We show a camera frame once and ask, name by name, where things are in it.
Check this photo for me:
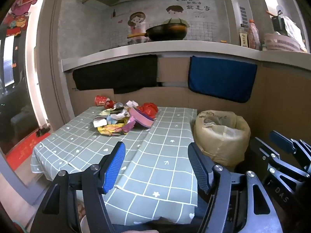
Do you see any brown cardboard panel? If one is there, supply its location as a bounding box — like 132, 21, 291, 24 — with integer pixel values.
66, 56, 311, 173

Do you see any black wok with wooden handle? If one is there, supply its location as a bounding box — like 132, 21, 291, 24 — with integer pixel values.
127, 23, 188, 42

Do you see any purple printed wrapper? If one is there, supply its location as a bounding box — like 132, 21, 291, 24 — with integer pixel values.
122, 116, 136, 135

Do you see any green checked tablecloth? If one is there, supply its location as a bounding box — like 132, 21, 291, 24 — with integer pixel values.
30, 106, 198, 225

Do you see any cartoon kitchen wall sticker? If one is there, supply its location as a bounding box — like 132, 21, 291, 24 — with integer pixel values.
128, 0, 212, 45

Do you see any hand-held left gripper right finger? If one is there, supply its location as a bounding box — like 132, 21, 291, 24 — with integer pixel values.
188, 142, 283, 233

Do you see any pink plastic basket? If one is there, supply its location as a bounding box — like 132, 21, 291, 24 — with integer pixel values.
264, 33, 307, 52

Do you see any blue towel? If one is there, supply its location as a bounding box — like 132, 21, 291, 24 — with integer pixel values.
188, 56, 258, 103

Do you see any red cartoon door decoration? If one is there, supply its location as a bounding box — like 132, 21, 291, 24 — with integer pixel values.
2, 0, 46, 38

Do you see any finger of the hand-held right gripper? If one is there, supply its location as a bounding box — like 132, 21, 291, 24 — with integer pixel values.
250, 137, 307, 182
269, 130, 311, 173

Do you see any red crumpled plastic bag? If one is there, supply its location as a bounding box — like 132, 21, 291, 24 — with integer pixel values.
140, 103, 159, 119

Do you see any blue-white crumpled tissue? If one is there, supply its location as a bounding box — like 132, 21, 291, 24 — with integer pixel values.
107, 114, 122, 125

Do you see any bin with yellowish bag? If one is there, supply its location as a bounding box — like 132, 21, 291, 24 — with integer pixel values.
194, 110, 251, 167

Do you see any red paper cup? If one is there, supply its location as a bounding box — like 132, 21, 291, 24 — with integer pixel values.
94, 95, 109, 107

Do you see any black cloth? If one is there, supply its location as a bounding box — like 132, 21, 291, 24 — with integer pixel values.
72, 54, 158, 94

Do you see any yellow foil wrapper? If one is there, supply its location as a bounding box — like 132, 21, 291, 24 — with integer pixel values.
97, 123, 127, 136

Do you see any black knife holder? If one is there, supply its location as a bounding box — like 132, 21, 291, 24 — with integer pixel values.
272, 10, 286, 33

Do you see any dark sauce bottle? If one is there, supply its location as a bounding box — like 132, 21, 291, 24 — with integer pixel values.
239, 24, 250, 47

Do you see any white plastic bag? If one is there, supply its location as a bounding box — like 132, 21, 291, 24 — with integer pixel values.
283, 16, 303, 47

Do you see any red floor mat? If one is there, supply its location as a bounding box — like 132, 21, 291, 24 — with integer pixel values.
6, 133, 51, 173

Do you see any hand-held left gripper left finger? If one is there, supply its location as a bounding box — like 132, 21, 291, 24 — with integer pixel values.
30, 141, 126, 233

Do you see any white kitchen counter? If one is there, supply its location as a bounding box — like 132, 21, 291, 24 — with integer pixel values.
61, 40, 311, 73

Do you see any red bottle with orange cap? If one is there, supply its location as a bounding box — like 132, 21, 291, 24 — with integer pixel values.
248, 19, 261, 50

